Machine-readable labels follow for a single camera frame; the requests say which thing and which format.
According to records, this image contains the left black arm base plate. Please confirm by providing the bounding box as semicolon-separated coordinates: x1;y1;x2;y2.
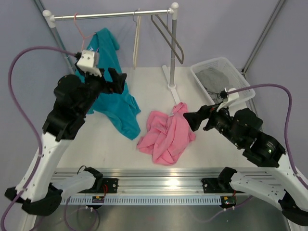
89;178;119;194

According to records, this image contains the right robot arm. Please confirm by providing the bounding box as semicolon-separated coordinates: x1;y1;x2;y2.
183;104;308;226

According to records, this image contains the pink wire hanger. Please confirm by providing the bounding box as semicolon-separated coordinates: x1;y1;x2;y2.
73;13;96;52

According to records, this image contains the white and metal clothes rack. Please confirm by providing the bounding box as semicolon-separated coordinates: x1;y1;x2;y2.
41;2;184;104

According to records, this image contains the slotted white cable duct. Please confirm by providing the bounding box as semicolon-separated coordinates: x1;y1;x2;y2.
61;195;222;205

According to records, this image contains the pink t shirt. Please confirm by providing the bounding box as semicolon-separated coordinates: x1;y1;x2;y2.
137;102;196;166

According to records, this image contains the grey cloth in basket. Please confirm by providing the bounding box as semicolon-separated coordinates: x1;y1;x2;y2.
196;67;233;104

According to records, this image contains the white plastic basket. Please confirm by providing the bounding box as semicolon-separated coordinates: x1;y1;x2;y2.
190;57;250;104

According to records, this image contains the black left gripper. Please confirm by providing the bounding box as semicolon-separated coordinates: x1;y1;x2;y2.
78;66;127;115

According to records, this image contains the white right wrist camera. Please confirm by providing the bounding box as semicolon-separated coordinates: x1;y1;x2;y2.
216;88;240;112

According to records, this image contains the aluminium mounting rail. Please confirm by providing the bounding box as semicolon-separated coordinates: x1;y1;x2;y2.
51;167;280;195

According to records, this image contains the teal t shirt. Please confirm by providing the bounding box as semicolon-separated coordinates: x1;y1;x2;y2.
87;28;141;140

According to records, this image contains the cream hanger with metal hook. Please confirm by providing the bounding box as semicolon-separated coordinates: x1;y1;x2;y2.
133;8;141;69

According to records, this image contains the grey velvet hanger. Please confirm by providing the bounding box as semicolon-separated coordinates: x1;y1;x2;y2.
151;14;185;64

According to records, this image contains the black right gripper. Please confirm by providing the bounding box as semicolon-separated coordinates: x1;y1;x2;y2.
182;99;243;147

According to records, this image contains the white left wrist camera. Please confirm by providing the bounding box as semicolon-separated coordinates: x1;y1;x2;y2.
77;50;102;77

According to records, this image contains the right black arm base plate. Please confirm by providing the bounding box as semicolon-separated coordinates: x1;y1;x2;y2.
201;178;234;193

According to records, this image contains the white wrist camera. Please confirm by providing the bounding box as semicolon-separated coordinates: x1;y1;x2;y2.
77;50;102;77
216;88;240;112

